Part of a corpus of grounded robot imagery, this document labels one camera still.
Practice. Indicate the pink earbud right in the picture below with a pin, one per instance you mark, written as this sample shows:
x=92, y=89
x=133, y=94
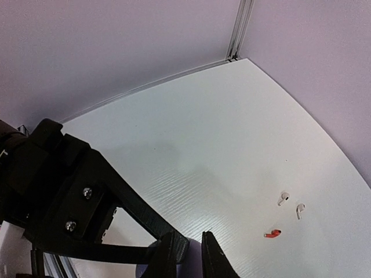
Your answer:
x=299, y=210

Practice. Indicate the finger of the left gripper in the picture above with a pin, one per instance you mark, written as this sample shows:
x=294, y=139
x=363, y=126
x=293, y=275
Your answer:
x=137, y=207

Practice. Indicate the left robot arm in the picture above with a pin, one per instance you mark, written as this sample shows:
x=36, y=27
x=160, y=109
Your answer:
x=63, y=194

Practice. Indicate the pink earbud left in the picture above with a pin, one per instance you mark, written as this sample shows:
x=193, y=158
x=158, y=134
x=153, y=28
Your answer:
x=283, y=198

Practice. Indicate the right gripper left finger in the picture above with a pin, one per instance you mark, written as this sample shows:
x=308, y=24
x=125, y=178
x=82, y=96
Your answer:
x=163, y=263

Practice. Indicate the purple charging case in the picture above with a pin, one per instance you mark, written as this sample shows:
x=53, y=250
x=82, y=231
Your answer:
x=191, y=266

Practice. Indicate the red earbud left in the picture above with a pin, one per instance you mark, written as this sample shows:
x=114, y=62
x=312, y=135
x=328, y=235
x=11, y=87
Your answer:
x=274, y=233

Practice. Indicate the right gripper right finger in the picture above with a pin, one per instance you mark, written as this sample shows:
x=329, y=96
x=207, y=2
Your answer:
x=214, y=261

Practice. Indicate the pink earbud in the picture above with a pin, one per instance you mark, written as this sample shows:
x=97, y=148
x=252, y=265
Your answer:
x=299, y=210
x=283, y=198

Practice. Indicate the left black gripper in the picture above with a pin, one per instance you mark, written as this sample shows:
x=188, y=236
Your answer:
x=50, y=189

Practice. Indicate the left aluminium frame post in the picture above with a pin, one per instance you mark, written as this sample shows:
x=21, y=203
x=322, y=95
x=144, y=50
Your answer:
x=239, y=30

